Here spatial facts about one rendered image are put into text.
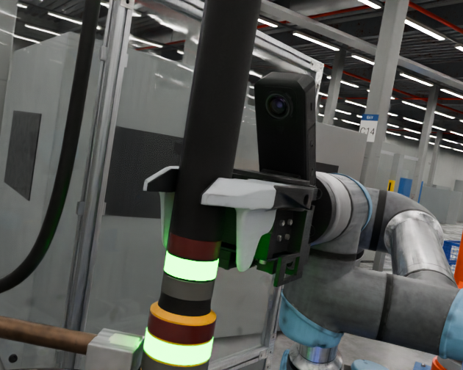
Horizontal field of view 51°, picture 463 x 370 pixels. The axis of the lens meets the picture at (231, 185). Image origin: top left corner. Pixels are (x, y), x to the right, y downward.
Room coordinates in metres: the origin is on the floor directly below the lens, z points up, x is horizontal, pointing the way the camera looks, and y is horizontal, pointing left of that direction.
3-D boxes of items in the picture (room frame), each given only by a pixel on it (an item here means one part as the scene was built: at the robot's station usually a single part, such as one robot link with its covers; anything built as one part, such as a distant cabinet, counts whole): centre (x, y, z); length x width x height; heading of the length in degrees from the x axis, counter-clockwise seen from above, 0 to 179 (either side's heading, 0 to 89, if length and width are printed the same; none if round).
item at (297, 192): (0.35, -0.04, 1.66); 0.09 x 0.05 x 0.02; 160
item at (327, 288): (0.55, -0.13, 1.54); 0.11 x 0.08 x 0.11; 75
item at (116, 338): (0.31, 0.05, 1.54); 0.02 x 0.02 x 0.02; 86
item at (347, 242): (0.56, -0.12, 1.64); 0.11 x 0.08 x 0.09; 151
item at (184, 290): (0.31, 0.02, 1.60); 0.03 x 0.03 x 0.01
